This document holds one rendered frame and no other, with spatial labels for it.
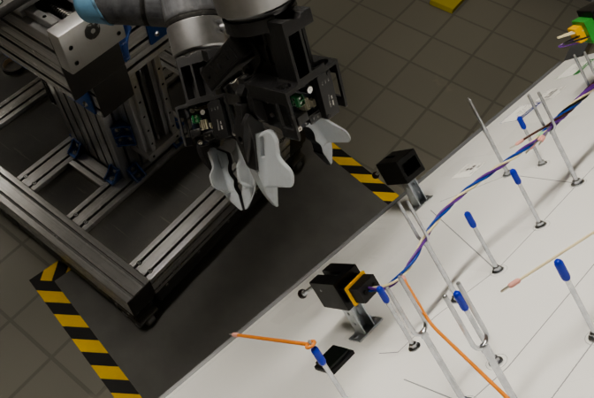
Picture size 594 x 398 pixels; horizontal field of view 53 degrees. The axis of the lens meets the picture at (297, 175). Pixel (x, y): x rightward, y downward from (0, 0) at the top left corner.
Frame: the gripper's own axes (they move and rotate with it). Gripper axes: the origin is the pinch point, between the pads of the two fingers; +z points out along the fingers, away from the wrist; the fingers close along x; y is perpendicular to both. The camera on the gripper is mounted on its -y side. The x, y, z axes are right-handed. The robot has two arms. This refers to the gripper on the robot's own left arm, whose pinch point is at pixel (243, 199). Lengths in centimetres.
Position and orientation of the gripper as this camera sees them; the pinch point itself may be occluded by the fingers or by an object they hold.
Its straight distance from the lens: 83.2
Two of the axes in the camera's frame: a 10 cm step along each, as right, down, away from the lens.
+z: 2.4, 9.7, 0.3
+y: -2.3, 0.8, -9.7
